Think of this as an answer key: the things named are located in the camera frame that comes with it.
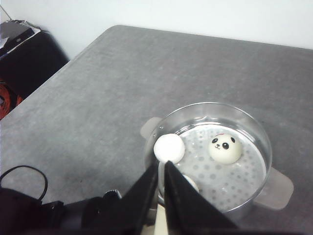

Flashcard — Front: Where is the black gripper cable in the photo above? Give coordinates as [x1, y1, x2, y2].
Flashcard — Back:
[0, 165, 48, 200]

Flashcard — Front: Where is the stainless steel steamer pot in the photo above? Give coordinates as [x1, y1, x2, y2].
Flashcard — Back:
[140, 102, 294, 220]

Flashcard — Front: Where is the panda bun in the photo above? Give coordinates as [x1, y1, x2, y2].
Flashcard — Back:
[208, 133, 243, 165]
[153, 134, 185, 164]
[183, 174, 200, 193]

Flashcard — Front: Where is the black box beside table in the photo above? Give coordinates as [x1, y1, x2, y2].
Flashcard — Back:
[0, 21, 69, 99]

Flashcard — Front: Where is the orange black object on floor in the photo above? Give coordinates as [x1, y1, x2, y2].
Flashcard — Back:
[0, 80, 23, 119]

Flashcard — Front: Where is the cream rectangular plastic tray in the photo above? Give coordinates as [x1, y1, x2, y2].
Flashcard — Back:
[154, 204, 168, 235]

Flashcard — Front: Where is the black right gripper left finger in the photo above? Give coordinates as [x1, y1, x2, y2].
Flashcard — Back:
[103, 164, 158, 235]

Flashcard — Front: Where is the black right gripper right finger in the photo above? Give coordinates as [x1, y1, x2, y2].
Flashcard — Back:
[164, 161, 243, 235]

